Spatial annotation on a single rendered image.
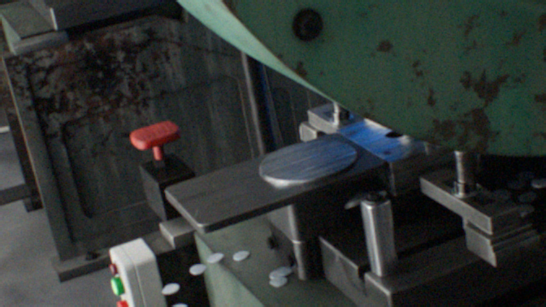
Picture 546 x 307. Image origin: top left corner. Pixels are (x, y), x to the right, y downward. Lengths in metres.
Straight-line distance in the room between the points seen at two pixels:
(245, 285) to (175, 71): 1.57
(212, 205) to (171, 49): 1.62
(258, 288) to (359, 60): 0.62
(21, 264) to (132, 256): 1.57
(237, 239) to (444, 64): 0.72
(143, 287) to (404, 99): 0.81
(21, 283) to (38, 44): 0.67
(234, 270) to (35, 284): 1.60
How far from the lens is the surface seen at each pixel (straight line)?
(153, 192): 1.59
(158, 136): 1.58
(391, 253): 1.19
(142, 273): 1.53
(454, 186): 1.27
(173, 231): 1.54
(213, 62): 2.90
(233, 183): 1.31
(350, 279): 1.26
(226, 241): 1.47
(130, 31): 2.81
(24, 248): 3.18
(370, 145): 1.35
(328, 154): 1.33
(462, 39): 0.82
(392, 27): 0.78
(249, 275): 1.38
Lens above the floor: 1.30
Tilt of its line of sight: 22 degrees down
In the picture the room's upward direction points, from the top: 10 degrees counter-clockwise
